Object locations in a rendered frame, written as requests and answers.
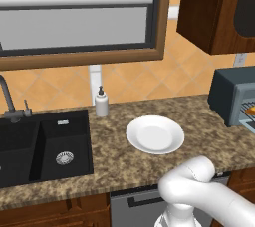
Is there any orange baguette bread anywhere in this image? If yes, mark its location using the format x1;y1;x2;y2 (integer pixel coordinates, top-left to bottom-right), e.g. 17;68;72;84
245;105;255;117

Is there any dark grey toaster oven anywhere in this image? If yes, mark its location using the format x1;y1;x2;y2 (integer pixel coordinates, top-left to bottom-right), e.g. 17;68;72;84
207;66;255;135

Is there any white soap dispenser bottle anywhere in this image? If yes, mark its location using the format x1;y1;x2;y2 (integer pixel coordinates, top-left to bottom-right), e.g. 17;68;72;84
95;85;110;117

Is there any black dishwasher handle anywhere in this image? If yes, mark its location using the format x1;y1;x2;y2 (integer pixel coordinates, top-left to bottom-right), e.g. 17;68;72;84
127;193;164;209

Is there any white wall socket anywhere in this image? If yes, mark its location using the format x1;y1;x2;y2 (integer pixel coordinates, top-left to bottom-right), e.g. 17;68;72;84
233;52;248;68

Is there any wooden framed window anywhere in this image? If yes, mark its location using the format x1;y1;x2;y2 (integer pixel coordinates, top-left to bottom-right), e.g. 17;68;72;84
0;0;173;72

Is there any brown wooden wall cupboard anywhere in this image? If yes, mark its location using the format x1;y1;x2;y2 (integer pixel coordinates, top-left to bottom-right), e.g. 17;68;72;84
176;0;255;56

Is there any brown wooden base cupboard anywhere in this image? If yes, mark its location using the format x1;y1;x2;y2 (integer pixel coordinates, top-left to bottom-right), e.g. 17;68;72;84
0;192;112;227
210;166;255;227

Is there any grey dishwasher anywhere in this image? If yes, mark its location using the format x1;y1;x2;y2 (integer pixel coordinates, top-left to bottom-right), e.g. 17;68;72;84
110;175;230;227

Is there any white round plate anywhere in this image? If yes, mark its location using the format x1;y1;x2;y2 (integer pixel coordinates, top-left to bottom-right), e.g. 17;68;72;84
126;114;185;155

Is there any grey sink tap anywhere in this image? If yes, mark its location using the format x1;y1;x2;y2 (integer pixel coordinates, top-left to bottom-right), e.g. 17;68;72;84
0;75;33;124

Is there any black double sink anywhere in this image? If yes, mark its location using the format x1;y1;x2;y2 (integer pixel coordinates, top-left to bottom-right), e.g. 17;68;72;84
0;109;95;189

